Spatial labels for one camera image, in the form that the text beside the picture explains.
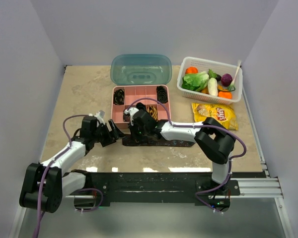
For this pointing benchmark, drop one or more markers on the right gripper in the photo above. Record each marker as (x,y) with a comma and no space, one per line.
(132,129)

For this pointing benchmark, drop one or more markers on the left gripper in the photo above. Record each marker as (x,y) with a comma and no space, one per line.
(110,139)

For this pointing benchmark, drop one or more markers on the maroon blue-flowered tie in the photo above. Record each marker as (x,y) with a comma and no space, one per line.
(161,142)

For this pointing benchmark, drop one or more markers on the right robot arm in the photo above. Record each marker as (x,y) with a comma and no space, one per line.
(212,138)

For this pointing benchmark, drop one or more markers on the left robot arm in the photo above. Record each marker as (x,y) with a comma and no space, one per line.
(59,168)

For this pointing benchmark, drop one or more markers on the navy orange floral rolled tie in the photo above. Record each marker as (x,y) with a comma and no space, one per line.
(126,117)

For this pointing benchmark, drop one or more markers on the yellow patterned rolled tie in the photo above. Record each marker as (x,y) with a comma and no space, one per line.
(152,110)

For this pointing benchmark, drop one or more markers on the dark green rolled tie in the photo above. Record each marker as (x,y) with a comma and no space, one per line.
(141,106)

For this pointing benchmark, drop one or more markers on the black gold patterned rolled tie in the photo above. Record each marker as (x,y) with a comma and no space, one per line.
(118,97)

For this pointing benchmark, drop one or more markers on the pink divided organizer box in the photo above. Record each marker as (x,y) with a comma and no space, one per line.
(144,94)

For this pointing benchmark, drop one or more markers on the dark dotted rolled tie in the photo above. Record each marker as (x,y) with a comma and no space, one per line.
(162,95)

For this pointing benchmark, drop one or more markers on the teal translucent plastic lid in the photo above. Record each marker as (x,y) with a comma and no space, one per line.
(141,69)

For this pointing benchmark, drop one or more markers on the green toy lettuce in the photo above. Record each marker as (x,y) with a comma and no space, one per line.
(196,81)

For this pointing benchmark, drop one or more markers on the orange toy pumpkin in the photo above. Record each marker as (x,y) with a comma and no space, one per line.
(191,70)

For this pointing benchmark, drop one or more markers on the white toy cabbage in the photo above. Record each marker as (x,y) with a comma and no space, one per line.
(213,82)

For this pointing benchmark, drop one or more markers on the yellow chips bag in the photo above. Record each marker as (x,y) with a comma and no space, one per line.
(225,115)

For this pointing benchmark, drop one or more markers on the yellow toy vegetable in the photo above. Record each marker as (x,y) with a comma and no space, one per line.
(220,87)

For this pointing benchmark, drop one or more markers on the white plastic basket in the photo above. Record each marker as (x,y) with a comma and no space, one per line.
(218,67)

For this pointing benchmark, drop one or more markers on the orange toy carrot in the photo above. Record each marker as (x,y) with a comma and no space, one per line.
(225,94)

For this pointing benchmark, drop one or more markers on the dark toy eggplant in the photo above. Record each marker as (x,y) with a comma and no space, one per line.
(212,74)

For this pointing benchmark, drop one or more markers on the toy green onion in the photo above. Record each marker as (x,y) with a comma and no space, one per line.
(231,87)

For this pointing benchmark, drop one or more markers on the purple toy cabbage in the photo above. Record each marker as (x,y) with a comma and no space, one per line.
(226,80)

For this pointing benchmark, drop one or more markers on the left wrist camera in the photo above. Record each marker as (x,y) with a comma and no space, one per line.
(100,116)

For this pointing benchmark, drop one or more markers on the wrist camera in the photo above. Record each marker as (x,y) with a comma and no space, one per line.
(100,116)
(129,113)

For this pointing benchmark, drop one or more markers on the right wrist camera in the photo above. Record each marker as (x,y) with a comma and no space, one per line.
(129,113)

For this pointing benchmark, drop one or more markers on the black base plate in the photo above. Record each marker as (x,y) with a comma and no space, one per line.
(102,189)

